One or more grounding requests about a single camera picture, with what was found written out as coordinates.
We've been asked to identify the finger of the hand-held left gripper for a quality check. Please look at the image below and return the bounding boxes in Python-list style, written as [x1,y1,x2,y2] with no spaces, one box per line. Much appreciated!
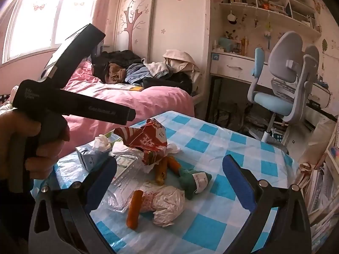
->
[123,107,136,126]

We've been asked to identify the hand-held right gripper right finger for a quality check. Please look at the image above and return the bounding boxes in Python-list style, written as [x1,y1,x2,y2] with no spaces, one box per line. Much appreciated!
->
[222,154,313,254]

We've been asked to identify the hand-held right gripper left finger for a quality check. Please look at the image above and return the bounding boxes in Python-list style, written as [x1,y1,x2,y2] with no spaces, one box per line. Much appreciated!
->
[28,155,118,254]

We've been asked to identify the red snack bag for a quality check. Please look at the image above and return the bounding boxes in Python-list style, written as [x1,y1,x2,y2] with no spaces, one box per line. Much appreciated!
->
[113,118,169,173]

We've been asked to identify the green plush leaf with label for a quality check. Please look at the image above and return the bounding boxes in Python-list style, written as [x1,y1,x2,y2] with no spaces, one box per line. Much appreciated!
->
[177,167,213,201]

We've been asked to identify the person's left hand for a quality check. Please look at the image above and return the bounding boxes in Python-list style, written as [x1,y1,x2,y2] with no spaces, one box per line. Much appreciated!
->
[0,110,71,190]

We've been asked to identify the pink blanket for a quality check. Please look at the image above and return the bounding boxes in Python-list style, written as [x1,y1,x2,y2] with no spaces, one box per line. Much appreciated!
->
[0,59,196,171]

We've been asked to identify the clear plastic container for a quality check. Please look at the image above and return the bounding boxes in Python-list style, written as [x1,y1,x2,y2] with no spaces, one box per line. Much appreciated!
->
[101,148,146,214]

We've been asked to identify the light blue carton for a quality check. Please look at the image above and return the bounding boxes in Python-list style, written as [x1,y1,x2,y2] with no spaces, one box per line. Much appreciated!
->
[75,134,117,171]

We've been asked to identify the yellow book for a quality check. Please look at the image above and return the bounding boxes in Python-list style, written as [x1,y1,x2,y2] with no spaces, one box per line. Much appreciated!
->
[104,83,145,92]

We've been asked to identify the blue garment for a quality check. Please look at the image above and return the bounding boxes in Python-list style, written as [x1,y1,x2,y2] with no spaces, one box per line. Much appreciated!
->
[124,66,149,86]

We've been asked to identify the blue checkered tablecloth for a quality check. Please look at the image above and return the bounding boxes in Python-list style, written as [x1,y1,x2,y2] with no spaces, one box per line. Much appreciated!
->
[34,110,301,254]

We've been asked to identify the orange plush carrot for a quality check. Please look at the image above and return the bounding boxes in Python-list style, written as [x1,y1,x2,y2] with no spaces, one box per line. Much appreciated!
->
[167,156,182,175]
[126,190,144,230]
[155,156,169,186]

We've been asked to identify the brown garment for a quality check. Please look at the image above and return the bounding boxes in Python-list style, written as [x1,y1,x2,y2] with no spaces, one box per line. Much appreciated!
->
[105,63,127,84]

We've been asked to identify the white garment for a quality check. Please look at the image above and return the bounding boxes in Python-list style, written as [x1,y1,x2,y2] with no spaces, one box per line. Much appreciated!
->
[142,58,170,79]

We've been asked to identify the pile of dark clothes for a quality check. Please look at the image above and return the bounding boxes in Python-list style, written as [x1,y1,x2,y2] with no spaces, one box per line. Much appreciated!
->
[92,50,194,94]

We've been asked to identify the beige cloth bag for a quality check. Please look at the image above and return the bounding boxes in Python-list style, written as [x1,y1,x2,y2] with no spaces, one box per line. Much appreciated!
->
[162,49,201,86]

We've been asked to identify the white book rack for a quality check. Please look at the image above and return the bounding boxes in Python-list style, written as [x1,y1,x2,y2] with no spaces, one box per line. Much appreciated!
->
[301,127,339,245]

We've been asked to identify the window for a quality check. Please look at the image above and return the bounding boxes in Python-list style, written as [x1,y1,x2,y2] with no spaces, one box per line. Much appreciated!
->
[0,0,104,64]

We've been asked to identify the beige paper bag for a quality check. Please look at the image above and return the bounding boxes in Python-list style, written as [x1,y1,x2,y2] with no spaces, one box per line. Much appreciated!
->
[299,116,337,171]

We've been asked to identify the pink curtain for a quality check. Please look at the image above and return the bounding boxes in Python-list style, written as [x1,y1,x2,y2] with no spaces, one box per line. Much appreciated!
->
[89,0,118,56]

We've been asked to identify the wardrobe with tree decal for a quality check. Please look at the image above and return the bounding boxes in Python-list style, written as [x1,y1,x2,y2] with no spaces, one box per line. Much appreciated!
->
[114,0,213,62]

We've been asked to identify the teal box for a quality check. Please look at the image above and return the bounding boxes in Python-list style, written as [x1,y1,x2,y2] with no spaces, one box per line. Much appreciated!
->
[218,36,238,54]

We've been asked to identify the grey and blue desk chair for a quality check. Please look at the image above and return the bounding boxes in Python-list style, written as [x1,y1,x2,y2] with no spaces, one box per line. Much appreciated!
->
[247,30,321,142]

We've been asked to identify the white wall shelf unit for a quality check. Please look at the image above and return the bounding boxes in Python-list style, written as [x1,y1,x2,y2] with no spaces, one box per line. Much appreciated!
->
[211,0,324,42]

